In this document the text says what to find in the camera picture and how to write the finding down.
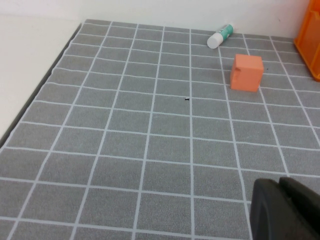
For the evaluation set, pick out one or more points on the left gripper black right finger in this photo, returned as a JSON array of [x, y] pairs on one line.
[[307, 215]]

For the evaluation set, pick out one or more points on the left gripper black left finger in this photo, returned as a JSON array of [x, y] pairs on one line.
[[270, 215]]

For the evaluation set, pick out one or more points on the orange plastic cutlery holder crate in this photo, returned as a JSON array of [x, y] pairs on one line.
[[310, 45]]

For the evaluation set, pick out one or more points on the grey grid pattern mat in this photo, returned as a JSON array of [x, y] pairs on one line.
[[150, 150]]

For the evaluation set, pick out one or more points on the salmon orange cube block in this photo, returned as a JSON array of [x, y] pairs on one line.
[[247, 75]]

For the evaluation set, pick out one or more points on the white and green glue stick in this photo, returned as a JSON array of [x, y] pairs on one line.
[[220, 36]]

